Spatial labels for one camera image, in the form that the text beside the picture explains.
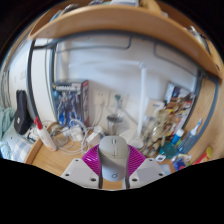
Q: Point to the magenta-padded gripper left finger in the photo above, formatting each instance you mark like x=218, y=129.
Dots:
x=78, y=171

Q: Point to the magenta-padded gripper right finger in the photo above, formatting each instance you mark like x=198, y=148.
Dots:
x=146, y=171

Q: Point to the grey computer mouse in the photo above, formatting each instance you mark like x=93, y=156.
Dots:
x=114, y=156

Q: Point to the small white square timer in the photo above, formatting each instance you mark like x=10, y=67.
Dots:
x=160, y=158

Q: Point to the blue packet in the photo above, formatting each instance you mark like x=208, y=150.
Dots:
x=179, y=163

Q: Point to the large white power adapter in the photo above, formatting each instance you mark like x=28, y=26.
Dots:
x=95, y=136

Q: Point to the brown tree figure toy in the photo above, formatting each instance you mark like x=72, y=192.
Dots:
x=161, y=128

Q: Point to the white red-pump lotion bottle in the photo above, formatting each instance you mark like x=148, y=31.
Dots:
x=46, y=138

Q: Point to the small blue white-capped bottle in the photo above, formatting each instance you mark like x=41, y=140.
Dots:
x=177, y=137

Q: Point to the clear blue spray bottle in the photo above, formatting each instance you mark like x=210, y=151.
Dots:
x=190, y=140

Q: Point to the steel cup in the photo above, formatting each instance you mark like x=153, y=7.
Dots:
x=114, y=125

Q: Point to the plaid bedding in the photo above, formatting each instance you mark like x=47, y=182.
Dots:
x=20, y=148

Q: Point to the blue robot model kit box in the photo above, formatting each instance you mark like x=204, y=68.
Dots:
x=68, y=103

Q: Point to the black pouch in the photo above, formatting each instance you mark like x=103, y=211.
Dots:
x=21, y=116

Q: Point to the colourful figure box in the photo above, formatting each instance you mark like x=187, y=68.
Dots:
x=181, y=100

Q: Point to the teal cloth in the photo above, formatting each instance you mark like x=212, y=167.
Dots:
x=5, y=123

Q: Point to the wooden shelf unit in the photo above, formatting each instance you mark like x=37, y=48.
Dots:
x=126, y=20

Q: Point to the white wall box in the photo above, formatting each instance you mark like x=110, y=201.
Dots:
x=155, y=106

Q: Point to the white wall socket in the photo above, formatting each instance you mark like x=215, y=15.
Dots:
x=121, y=100
x=100, y=98

